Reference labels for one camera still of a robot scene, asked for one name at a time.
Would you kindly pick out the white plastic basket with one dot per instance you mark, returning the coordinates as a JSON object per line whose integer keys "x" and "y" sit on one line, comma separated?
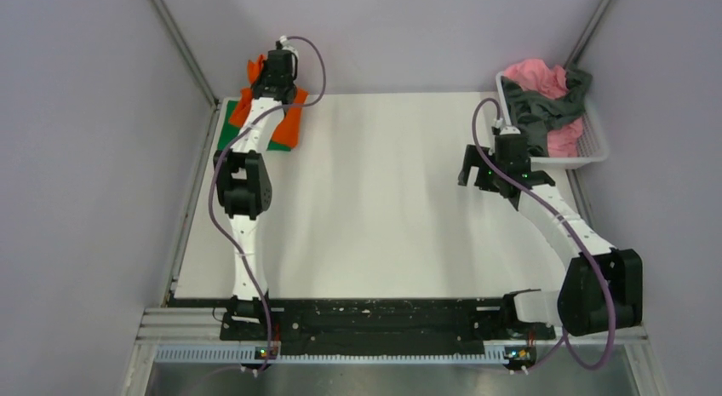
{"x": 592, "y": 146}

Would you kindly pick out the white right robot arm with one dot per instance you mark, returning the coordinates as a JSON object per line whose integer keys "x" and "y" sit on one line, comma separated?
{"x": 602, "y": 286}

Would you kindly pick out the folded green t shirt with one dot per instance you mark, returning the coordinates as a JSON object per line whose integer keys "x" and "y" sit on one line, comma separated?
{"x": 228, "y": 131}

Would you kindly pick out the dark grey t shirt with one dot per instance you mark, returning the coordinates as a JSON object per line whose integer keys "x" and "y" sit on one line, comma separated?
{"x": 536, "y": 115}

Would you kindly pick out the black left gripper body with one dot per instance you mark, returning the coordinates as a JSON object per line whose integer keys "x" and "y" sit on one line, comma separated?
{"x": 260, "y": 80}

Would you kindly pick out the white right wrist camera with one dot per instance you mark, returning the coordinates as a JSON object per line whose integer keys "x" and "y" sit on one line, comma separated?
{"x": 501, "y": 127}

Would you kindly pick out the pink t shirt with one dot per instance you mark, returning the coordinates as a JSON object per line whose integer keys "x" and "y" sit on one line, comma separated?
{"x": 535, "y": 75}

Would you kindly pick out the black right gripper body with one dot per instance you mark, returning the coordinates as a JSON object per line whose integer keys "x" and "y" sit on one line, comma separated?
{"x": 484, "y": 163}

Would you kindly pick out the grey slotted cable duct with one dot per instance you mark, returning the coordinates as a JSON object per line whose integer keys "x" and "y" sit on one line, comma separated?
{"x": 222, "y": 354}

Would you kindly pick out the orange t shirt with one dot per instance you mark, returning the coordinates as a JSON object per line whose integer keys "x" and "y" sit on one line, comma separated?
{"x": 286, "y": 135}

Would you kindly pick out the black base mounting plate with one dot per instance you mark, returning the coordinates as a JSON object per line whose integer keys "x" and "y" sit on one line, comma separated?
{"x": 378, "y": 327}

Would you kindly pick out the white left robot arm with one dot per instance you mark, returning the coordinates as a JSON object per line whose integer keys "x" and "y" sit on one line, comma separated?
{"x": 266, "y": 117}

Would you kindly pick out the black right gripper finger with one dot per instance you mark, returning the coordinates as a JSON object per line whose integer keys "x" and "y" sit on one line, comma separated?
{"x": 468, "y": 162}
{"x": 485, "y": 180}

